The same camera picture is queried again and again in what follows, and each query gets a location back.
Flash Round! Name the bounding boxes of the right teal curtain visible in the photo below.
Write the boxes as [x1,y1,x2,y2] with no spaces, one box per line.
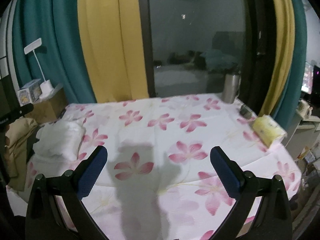
[274,0,308,130]

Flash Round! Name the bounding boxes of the white garment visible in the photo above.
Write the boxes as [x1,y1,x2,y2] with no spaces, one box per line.
[33,120,86,161]

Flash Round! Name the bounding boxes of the blue white tissue box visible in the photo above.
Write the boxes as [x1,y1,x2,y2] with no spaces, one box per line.
[17,79,42,106]

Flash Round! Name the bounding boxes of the right yellow curtain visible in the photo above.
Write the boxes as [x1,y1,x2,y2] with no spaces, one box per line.
[259,0,295,116]

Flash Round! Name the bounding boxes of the cardboard box nightstand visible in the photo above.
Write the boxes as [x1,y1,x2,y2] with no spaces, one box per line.
[25,84,68,124]

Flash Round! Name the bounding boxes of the left yellow curtain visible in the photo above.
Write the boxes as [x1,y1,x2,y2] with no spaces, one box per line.
[78,0,149,103]

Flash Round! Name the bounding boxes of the steel thermos bottle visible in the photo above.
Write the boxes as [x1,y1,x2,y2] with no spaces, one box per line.
[221,74,241,104]

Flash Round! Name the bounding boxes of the small grey object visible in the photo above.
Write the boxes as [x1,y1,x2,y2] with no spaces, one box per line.
[239,104,253,120]

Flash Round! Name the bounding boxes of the yellow tissue pack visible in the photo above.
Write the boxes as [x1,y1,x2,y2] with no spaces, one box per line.
[252,115,287,148]

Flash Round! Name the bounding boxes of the left teal curtain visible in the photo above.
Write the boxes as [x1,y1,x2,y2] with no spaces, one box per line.
[12,0,96,103]

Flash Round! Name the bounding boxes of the teal curtain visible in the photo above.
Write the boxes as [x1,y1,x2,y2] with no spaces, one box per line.
[274,0,308,130]
[12,0,96,103]

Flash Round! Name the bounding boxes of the white desk lamp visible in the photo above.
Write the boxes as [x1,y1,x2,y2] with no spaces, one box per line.
[23,37,54,100]

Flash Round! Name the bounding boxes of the yellow curtain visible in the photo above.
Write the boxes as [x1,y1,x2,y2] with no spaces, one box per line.
[78,0,149,103]
[259,0,295,116]

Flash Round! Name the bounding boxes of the white mug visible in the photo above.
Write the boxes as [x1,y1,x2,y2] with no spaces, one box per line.
[298,99,313,119]

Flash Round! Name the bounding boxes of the floral pink bed sheet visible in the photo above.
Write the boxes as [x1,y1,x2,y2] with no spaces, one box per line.
[9,94,302,239]

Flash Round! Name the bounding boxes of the beige cloth pile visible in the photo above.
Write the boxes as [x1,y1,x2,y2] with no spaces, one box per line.
[4,117,37,178]

